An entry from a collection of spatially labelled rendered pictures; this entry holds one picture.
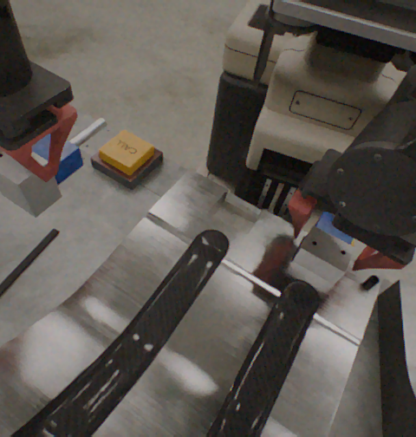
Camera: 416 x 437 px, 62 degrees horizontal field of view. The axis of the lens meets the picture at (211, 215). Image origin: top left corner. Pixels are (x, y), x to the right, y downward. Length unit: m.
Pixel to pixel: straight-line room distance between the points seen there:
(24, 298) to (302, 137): 0.52
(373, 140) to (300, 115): 0.51
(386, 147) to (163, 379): 0.25
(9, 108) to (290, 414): 0.33
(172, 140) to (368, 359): 1.50
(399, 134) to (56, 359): 0.29
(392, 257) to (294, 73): 0.42
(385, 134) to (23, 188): 0.30
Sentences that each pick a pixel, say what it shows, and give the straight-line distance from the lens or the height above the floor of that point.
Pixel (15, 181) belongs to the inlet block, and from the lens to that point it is 0.36.
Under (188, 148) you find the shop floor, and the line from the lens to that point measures 1.77.
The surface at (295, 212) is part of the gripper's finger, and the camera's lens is 0.33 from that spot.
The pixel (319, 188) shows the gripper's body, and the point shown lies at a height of 1.00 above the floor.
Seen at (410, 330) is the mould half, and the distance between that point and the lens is 0.46.
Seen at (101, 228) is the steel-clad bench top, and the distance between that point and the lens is 0.50.
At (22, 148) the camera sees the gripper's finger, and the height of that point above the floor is 1.01.
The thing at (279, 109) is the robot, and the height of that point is 0.81.
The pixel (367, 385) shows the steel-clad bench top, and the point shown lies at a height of 0.80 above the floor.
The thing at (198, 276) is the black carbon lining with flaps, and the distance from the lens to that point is 0.37.
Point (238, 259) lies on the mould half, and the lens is 0.38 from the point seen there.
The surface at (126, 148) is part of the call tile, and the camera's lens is 0.55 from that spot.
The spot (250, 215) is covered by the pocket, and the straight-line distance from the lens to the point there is 0.43.
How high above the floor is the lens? 1.21
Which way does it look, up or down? 54 degrees down
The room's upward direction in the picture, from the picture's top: 12 degrees clockwise
